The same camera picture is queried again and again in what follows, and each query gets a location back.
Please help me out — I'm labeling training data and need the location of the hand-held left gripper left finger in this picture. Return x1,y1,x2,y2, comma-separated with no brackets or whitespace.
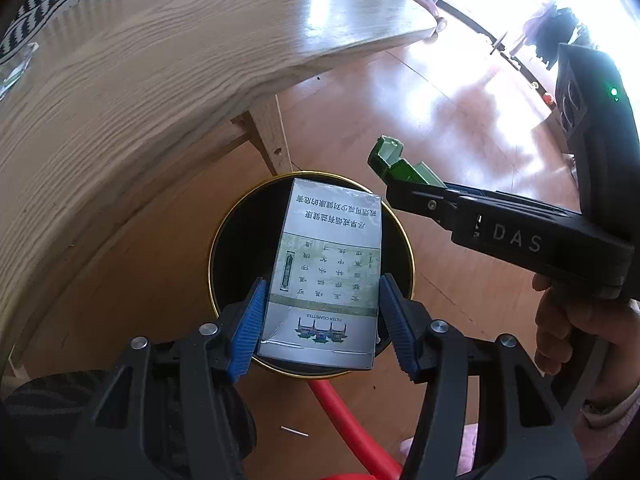
86,276,271,480

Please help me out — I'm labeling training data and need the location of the dark patterned cloth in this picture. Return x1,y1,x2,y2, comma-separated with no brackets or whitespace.
2,370,111,433

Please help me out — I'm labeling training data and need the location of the clear plastic wrapper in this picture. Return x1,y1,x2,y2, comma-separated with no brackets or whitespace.
0,41,40,101

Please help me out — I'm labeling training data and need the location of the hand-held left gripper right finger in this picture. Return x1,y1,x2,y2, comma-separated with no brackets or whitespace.
377,274,589,480

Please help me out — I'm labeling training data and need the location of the white cigarette box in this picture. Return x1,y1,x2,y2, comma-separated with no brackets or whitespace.
255,177,385,371

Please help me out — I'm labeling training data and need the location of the black and white striped blanket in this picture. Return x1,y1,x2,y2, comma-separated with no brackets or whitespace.
0,0,147,61

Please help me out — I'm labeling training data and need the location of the black bin with gold rim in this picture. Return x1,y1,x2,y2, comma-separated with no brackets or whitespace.
207,171,416,378

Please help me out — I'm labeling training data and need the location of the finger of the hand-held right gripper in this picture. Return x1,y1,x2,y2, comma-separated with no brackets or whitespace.
384,179,482,233
442,184,503,201

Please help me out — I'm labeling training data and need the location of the green cigarette box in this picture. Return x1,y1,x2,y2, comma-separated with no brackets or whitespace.
367,135,443,188

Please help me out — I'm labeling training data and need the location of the red hose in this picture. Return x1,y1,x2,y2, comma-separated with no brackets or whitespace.
307,380,406,480

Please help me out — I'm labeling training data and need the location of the wooden table leg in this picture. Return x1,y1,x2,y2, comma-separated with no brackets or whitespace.
231,95,294,178

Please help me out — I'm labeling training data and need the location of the pink fuzzy slipper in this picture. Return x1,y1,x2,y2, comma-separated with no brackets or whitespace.
400,425,482,480

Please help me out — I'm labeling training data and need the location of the person's right forearm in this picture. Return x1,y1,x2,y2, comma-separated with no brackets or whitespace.
570,305,640,476

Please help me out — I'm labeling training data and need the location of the person's right hand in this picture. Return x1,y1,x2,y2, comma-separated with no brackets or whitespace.
534,286,640,377

